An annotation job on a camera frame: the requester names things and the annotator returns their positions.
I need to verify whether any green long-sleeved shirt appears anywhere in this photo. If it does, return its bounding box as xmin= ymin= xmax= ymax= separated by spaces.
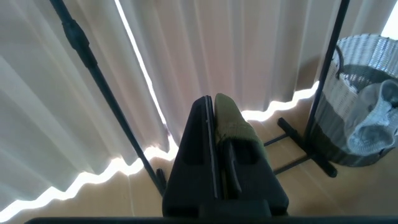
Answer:
xmin=213 ymin=92 xmax=270 ymax=162

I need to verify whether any white laundry basket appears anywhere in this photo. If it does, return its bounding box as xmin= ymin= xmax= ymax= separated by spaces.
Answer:
xmin=309 ymin=33 xmax=398 ymax=167

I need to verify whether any beige curtain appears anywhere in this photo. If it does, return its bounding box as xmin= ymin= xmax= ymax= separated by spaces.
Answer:
xmin=0 ymin=0 xmax=398 ymax=212

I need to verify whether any pale grey garment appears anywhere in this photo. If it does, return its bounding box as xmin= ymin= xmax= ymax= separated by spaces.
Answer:
xmin=344 ymin=79 xmax=398 ymax=156

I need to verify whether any black clothes rack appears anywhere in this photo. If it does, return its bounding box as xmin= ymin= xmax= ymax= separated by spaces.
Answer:
xmin=49 ymin=0 xmax=351 ymax=197

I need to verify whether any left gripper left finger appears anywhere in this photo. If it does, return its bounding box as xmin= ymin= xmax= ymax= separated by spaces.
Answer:
xmin=162 ymin=95 xmax=218 ymax=218

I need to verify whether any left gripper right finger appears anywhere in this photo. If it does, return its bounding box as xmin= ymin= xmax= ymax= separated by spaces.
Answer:
xmin=216 ymin=138 xmax=290 ymax=218

